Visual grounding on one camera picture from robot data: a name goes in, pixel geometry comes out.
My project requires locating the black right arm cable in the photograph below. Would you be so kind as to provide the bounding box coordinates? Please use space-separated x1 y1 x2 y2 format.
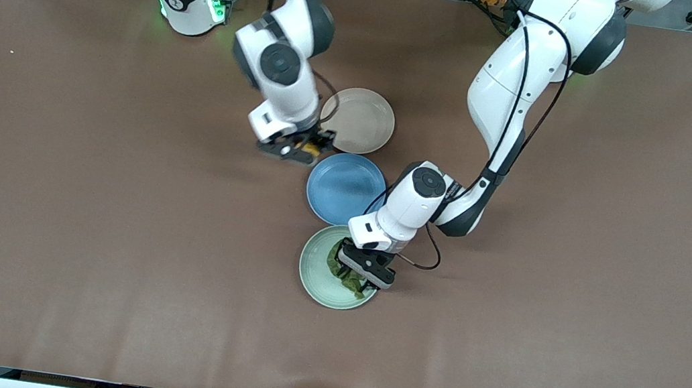
229 0 355 127

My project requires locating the beige round plate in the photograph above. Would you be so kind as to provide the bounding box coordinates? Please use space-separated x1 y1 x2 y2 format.
315 83 400 159

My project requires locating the green lettuce leaf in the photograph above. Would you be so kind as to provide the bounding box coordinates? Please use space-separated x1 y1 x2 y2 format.
323 238 380 301

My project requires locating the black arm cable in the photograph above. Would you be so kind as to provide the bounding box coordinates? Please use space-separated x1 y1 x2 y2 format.
229 0 355 127
394 0 578 287

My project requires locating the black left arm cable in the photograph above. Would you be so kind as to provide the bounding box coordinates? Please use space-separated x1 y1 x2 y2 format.
394 0 578 287

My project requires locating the pale green round plate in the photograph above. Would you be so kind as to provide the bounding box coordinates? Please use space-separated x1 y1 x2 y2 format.
294 220 387 315

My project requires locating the blue round plate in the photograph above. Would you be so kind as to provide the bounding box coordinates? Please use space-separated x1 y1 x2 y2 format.
302 147 392 232

